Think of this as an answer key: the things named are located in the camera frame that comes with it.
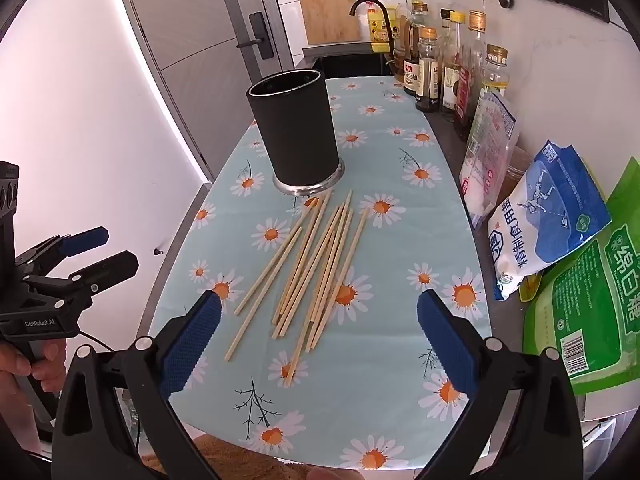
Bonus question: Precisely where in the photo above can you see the yellow packet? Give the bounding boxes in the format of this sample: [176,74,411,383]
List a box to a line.
[519,274,543,302]

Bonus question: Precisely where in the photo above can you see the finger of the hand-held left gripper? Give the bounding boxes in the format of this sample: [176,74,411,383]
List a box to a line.
[14,226,110,281]
[22,251,140,311]

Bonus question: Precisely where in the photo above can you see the clear bottle amber liquid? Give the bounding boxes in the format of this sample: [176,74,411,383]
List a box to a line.
[392,2,416,83]

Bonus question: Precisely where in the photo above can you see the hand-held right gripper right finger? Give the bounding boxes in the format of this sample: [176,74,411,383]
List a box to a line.
[415,289,586,480]

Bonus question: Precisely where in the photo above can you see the clear bottle white green label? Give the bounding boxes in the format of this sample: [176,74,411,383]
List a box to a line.
[441,12,468,123]

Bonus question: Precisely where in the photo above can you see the black curved faucet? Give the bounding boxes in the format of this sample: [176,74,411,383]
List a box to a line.
[349,0,396,53]

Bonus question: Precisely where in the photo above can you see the white plastic box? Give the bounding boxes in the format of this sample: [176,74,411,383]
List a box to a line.
[575,395,631,461]

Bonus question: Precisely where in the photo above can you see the black cable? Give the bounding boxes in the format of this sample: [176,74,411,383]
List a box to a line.
[77,330,118,353]

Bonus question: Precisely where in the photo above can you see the dark bottle with red label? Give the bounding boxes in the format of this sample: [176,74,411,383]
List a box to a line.
[402,1,432,97]

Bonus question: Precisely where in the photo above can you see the person's left hand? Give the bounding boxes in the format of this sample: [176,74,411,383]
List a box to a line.
[0,337,68,396]

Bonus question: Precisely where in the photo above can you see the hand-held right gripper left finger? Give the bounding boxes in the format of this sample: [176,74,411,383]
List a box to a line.
[52,289,223,480]

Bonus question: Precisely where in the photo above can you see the small dark bottle yellow cap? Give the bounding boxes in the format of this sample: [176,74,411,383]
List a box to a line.
[415,27,441,113]

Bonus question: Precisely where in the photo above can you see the pile of bamboo chopsticks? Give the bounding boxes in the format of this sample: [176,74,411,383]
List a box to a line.
[223,190,370,386]

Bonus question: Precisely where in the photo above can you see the grey door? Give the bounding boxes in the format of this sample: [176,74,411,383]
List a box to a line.
[117,0,306,176]

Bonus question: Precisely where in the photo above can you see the tall bottle black cap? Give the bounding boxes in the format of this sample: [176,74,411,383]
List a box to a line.
[438,8,458,111]

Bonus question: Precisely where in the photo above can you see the blue and white salt bag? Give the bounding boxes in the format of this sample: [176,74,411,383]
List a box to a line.
[487,140,612,302]

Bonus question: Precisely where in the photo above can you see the black cylindrical utensil holder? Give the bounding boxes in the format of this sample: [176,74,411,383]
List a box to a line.
[245,71,346,197]

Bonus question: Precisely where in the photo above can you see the translucent brown container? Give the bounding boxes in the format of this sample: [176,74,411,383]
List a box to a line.
[500,147,533,198]

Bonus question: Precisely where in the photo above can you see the transparent bag white granules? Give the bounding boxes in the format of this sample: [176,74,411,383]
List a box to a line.
[459,91,518,228]

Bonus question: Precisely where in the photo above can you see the green plastic bag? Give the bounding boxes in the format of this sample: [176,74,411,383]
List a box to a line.
[522,157,640,396]

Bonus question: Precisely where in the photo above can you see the wooden cutting board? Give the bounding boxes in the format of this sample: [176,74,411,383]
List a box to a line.
[296,0,362,46]

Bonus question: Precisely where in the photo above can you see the daisy print tablecloth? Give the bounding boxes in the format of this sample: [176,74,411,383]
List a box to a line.
[150,76,493,471]

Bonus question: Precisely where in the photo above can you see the yellow dish soap bottle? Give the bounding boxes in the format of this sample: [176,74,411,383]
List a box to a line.
[367,2,396,53]

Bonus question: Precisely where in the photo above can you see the black door handle lock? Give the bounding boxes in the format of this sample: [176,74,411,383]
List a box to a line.
[236,11,275,59]

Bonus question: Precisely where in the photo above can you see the black sink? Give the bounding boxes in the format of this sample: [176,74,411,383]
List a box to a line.
[302,45,401,81]

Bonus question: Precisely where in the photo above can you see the brown textured mat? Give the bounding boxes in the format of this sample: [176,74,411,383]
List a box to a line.
[142,434,361,480]

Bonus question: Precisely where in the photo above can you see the tall dark bottle red label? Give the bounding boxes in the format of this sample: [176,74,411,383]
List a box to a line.
[452,10,488,142]

